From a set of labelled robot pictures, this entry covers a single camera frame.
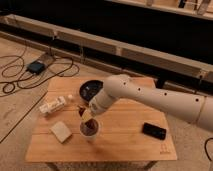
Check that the dark ceramic bowl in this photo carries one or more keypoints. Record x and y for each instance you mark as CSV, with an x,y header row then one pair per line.
x,y
89,89

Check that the white ceramic cup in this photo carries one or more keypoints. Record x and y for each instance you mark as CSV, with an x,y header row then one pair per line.
x,y
87,134

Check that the black power adapter box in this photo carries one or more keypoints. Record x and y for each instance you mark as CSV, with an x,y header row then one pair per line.
x,y
36,67

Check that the black phone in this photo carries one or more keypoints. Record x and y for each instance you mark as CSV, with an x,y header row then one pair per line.
x,y
154,131

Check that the beige sponge block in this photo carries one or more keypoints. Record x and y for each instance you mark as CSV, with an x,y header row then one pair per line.
x,y
61,131

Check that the wooden table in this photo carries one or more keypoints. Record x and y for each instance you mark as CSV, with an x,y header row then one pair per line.
x,y
119,138

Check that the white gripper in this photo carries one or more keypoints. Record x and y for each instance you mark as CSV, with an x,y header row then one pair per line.
x,y
85,114

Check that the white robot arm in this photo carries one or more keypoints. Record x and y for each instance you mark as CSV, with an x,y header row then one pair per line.
x,y
191,108

